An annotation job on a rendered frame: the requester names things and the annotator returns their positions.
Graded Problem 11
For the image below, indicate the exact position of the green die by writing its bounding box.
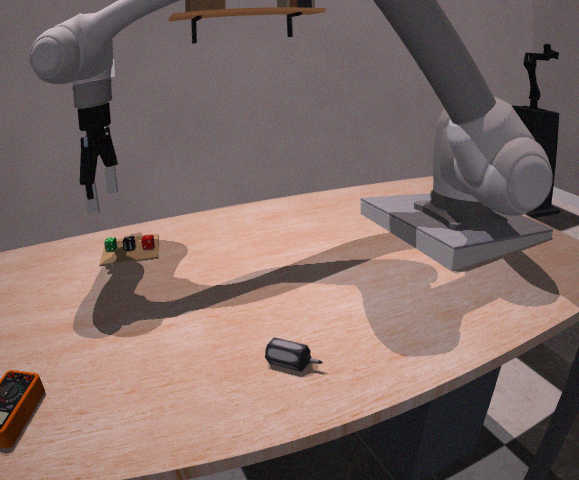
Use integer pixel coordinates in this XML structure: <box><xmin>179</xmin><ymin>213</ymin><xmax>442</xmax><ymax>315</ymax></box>
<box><xmin>104</xmin><ymin>237</ymin><xmax>117</xmax><ymax>252</ymax></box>

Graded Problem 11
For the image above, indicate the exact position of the orange digital multimeter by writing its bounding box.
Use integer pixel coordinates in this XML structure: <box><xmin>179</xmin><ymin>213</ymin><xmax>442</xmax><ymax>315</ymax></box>
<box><xmin>0</xmin><ymin>370</ymin><xmax>45</xmax><ymax>449</ymax></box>

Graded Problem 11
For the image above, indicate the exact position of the tan mat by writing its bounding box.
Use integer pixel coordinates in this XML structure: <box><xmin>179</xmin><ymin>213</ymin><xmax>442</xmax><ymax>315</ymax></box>
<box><xmin>99</xmin><ymin>233</ymin><xmax>159</xmax><ymax>266</ymax></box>

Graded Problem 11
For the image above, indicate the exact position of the red die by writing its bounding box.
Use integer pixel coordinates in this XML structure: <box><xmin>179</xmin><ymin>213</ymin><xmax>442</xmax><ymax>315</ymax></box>
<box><xmin>141</xmin><ymin>235</ymin><xmax>155</xmax><ymax>249</ymax></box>

